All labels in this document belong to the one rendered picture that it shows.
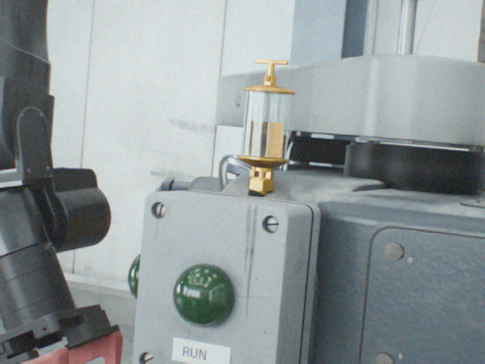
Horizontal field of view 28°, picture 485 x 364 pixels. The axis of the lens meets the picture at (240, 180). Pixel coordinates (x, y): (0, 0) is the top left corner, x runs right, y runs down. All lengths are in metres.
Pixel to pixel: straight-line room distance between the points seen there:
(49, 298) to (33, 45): 0.20
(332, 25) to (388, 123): 4.93
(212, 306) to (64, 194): 0.39
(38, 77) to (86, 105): 5.95
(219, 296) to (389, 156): 0.19
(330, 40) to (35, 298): 4.82
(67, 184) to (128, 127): 5.73
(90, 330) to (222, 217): 0.34
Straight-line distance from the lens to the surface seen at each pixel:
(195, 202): 0.46
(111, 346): 0.81
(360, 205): 0.48
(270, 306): 0.44
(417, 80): 0.59
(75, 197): 0.82
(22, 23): 0.79
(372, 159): 0.59
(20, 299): 0.76
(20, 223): 0.76
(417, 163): 0.58
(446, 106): 0.59
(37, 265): 0.76
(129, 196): 6.54
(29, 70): 0.78
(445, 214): 0.47
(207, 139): 6.26
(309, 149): 0.95
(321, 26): 5.54
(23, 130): 0.76
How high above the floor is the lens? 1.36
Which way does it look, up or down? 3 degrees down
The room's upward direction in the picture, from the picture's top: 5 degrees clockwise
